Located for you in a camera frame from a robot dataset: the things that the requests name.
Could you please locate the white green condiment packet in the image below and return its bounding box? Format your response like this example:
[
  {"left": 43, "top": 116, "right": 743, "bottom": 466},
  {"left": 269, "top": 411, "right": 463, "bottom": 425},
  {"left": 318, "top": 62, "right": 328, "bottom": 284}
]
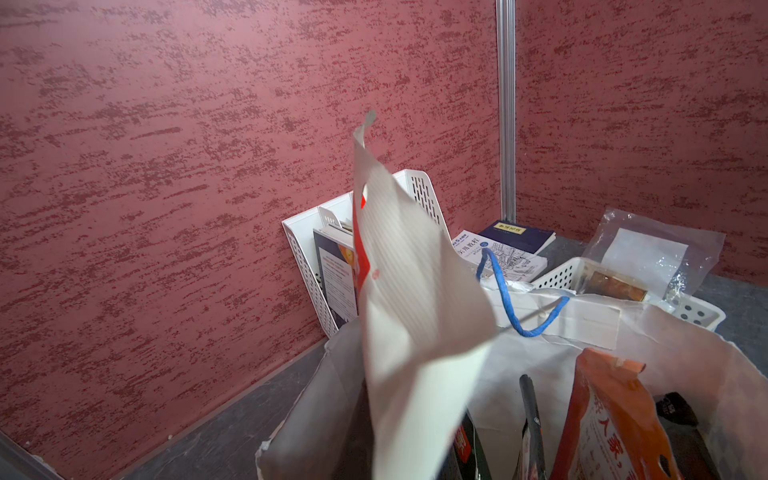
[{"left": 353, "top": 112, "right": 497, "bottom": 479}]

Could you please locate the white plastic basket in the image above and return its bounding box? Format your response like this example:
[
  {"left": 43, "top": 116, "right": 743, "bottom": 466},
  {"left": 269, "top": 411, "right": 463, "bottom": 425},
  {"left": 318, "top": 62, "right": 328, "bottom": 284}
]
[{"left": 532, "top": 257, "right": 727, "bottom": 331}]

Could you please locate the clear red condiment packet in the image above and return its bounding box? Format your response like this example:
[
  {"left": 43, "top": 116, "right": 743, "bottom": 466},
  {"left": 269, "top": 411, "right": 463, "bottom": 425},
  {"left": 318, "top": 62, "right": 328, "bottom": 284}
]
[{"left": 583, "top": 208, "right": 726, "bottom": 304}]

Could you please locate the black red condiment packet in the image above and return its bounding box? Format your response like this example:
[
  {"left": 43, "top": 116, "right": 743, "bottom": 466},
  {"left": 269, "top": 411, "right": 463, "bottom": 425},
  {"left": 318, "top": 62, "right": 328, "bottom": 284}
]
[{"left": 514, "top": 375, "right": 548, "bottom": 480}]

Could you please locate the orange condiment packet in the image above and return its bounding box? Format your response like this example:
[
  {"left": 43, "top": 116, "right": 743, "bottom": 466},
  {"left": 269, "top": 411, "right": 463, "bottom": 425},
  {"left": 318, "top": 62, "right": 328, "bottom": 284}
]
[{"left": 550, "top": 348, "right": 682, "bottom": 480}]

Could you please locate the white blue checkered paper bag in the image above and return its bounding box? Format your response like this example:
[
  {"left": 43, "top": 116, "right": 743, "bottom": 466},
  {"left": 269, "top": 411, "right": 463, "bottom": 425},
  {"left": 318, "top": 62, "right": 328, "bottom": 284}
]
[{"left": 256, "top": 286, "right": 767, "bottom": 479}]

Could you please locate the book in organizer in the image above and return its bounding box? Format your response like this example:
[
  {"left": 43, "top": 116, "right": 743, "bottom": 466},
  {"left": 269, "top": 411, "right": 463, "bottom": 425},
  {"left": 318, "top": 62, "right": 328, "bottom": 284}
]
[{"left": 313, "top": 226, "right": 358, "bottom": 328}]

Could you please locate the white file organizer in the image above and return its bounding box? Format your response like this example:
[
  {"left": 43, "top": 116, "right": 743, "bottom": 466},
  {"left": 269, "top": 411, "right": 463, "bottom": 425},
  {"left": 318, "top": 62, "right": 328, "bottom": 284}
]
[{"left": 281, "top": 169, "right": 452, "bottom": 340}]

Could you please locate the white illustrated book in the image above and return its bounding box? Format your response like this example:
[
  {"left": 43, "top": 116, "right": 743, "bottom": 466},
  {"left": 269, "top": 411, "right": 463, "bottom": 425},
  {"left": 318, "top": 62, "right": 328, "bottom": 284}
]
[{"left": 452, "top": 230, "right": 548, "bottom": 282}]

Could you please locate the dark blue book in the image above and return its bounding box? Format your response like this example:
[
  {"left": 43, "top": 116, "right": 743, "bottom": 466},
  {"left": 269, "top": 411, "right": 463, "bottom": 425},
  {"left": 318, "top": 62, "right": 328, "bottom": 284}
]
[{"left": 479, "top": 220, "right": 556, "bottom": 255}]

